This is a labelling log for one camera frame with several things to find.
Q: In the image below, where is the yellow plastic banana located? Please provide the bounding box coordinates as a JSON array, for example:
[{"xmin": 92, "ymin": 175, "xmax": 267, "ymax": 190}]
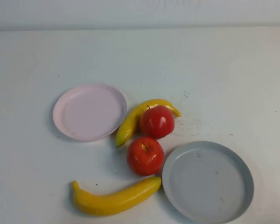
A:
[
  {"xmin": 115, "ymin": 98, "xmax": 182, "ymax": 148},
  {"xmin": 71, "ymin": 176, "xmax": 162, "ymax": 217}
]

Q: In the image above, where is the dark red apple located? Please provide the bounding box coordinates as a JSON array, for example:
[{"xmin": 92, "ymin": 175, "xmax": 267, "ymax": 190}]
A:
[{"xmin": 139, "ymin": 105, "xmax": 175, "ymax": 140}]

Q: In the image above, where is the red apple with yellow top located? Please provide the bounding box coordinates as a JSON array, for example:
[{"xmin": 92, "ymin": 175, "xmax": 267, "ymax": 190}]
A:
[{"xmin": 126, "ymin": 137, "xmax": 165, "ymax": 176}]

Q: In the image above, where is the pink round plate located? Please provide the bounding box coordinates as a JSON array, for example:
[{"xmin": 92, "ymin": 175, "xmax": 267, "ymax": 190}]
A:
[{"xmin": 52, "ymin": 83, "xmax": 128, "ymax": 142}]

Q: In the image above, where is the grey round plate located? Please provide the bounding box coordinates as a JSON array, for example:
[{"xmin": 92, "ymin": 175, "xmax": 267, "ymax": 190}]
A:
[{"xmin": 162, "ymin": 140, "xmax": 255, "ymax": 224}]

